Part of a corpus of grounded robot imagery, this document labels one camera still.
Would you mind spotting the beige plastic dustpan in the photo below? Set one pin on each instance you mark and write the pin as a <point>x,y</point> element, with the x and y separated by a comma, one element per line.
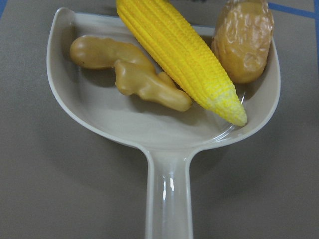
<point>169,139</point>

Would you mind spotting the tan toy ginger root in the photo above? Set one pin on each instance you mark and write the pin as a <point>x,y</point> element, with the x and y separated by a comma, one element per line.
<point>135,74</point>

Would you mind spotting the yellow toy corn cob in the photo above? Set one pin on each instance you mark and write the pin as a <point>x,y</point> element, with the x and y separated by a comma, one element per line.
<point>173,43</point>

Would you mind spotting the brown toy potato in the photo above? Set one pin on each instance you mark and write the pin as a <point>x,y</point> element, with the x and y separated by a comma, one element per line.
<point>242,39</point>

